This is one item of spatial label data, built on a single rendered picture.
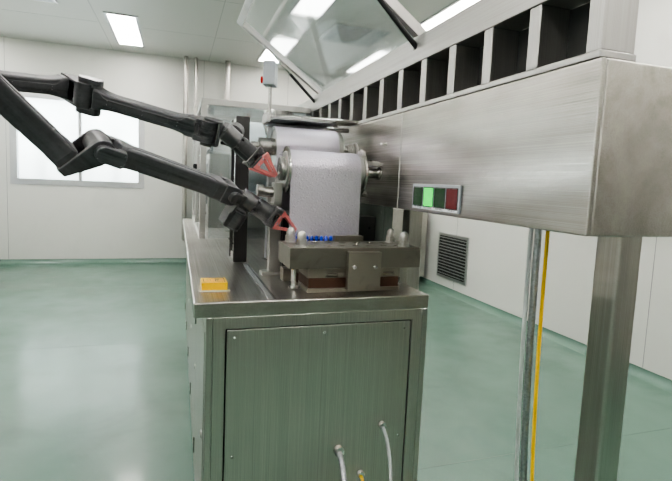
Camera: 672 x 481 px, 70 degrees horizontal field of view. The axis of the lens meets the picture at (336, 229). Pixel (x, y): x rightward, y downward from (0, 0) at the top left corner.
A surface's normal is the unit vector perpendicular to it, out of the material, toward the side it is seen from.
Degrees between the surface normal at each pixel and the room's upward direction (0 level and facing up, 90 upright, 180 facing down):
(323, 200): 90
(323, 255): 90
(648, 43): 90
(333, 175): 90
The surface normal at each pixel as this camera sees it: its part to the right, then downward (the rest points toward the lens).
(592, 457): -0.95, -0.01
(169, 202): 0.31, 0.11
